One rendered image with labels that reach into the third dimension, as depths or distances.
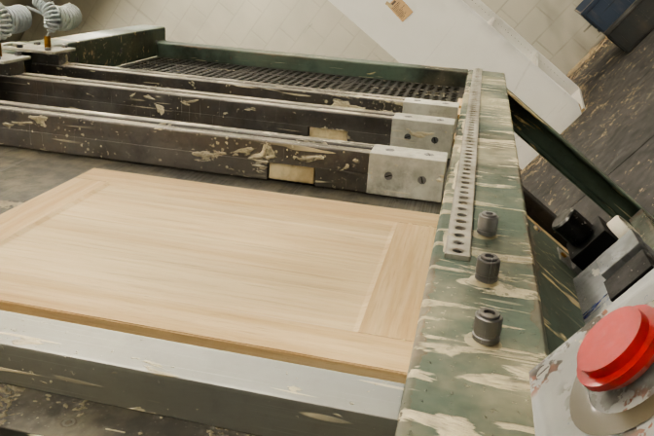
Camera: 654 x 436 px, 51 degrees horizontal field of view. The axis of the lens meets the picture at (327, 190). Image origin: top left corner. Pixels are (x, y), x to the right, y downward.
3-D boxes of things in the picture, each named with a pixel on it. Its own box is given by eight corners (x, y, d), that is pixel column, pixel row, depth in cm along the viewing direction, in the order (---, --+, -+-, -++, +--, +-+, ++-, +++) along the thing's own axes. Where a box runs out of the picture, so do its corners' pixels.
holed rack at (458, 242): (470, 261, 79) (470, 256, 79) (444, 257, 79) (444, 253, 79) (482, 70, 232) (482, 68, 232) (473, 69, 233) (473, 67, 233)
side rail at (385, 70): (463, 105, 229) (467, 72, 226) (156, 73, 250) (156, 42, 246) (464, 101, 237) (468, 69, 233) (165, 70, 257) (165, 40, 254)
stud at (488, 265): (497, 287, 73) (501, 262, 72) (473, 284, 73) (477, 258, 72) (496, 277, 75) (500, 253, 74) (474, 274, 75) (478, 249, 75)
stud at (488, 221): (495, 239, 86) (499, 217, 85) (476, 236, 86) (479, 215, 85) (495, 233, 88) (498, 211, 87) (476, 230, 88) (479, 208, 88)
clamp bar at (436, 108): (454, 139, 155) (467, 31, 148) (-11, 87, 178) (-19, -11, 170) (455, 129, 165) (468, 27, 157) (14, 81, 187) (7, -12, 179)
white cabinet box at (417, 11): (586, 110, 451) (348, -99, 445) (522, 170, 477) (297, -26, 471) (581, 89, 506) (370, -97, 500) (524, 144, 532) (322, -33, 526)
